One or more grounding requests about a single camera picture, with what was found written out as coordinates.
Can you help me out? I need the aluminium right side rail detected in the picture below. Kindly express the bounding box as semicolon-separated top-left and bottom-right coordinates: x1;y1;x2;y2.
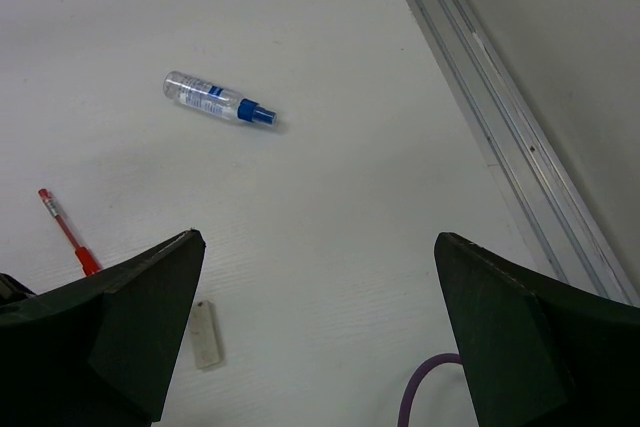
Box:
406;0;639;306

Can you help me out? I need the clear blue-capped spray bottle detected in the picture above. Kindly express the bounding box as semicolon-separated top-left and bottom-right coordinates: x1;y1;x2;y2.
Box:
163;71;277;127

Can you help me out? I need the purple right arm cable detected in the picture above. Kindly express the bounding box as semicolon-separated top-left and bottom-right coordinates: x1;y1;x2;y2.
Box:
397;352;464;427

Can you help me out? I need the red gel pen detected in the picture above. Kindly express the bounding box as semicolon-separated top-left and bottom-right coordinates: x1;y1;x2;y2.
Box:
38;188;102;276

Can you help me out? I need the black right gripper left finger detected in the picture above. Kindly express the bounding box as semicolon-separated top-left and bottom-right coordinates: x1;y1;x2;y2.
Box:
1;230;206;426

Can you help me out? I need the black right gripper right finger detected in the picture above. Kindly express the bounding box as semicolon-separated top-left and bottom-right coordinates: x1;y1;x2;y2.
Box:
434;233;639;426

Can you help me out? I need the long white eraser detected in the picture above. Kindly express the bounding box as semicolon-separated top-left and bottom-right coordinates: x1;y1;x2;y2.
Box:
188;300;223;370

